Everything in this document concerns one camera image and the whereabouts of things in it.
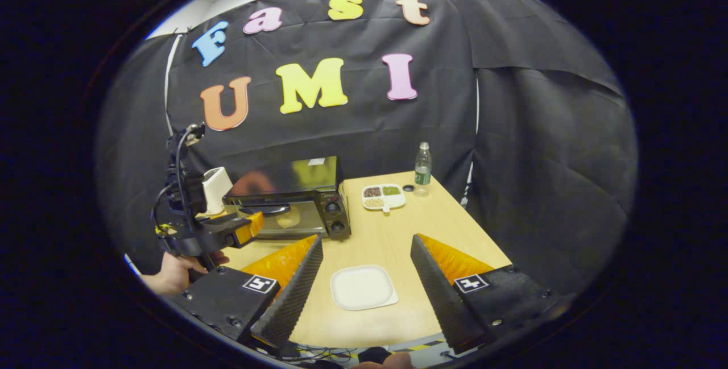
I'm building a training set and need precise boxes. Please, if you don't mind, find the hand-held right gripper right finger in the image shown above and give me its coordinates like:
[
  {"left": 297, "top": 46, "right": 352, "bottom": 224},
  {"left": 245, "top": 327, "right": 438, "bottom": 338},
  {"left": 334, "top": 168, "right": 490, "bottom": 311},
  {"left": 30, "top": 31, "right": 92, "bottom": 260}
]
[{"left": 409, "top": 234, "right": 575, "bottom": 355}]

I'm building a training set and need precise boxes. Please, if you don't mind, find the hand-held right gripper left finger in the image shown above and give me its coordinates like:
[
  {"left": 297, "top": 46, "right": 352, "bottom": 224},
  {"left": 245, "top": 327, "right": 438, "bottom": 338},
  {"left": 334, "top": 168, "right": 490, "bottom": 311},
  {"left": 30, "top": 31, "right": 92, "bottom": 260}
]
[{"left": 165, "top": 235, "right": 325, "bottom": 350}]

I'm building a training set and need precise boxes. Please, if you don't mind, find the black electric oven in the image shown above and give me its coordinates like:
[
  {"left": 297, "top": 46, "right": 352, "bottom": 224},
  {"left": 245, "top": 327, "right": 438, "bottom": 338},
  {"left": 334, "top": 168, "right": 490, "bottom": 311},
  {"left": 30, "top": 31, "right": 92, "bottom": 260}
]
[{"left": 223, "top": 156, "right": 352, "bottom": 241}]

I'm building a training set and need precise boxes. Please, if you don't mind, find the white toaster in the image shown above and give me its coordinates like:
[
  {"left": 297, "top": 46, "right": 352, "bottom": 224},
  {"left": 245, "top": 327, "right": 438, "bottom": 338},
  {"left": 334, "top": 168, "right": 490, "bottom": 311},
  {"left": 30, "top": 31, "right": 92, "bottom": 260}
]
[{"left": 202, "top": 167, "right": 234, "bottom": 216}]

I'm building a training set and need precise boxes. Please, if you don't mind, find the white square plate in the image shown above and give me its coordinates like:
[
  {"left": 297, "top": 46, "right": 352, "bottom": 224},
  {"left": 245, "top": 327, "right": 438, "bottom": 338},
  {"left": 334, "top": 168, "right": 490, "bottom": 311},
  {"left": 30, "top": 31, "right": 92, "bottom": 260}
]
[{"left": 330, "top": 265, "right": 399, "bottom": 311}]

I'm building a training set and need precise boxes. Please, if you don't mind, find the white divided dish with beans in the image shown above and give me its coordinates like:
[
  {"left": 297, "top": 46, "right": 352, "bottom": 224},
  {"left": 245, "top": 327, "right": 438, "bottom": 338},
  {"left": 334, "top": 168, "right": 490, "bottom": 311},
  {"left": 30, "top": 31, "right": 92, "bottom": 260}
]
[{"left": 362, "top": 184, "right": 407, "bottom": 214}]

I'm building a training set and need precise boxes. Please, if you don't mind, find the clear plastic water bottle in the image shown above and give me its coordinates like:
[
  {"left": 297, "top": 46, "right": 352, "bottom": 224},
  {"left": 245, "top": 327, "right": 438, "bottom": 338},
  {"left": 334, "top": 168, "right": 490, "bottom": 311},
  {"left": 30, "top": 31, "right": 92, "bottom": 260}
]
[{"left": 414, "top": 142, "right": 433, "bottom": 197}]

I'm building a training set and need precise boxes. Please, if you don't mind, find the black backdrop cloth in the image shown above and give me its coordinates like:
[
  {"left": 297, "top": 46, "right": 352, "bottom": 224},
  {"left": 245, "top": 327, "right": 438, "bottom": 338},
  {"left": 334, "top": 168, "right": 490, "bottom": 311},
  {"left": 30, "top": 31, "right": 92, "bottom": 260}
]
[{"left": 97, "top": 0, "right": 638, "bottom": 296}]

